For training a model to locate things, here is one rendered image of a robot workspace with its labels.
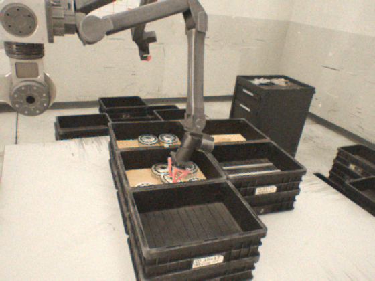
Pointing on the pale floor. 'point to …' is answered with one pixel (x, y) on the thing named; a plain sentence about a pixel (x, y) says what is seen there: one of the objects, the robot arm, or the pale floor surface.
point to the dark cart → (273, 108)
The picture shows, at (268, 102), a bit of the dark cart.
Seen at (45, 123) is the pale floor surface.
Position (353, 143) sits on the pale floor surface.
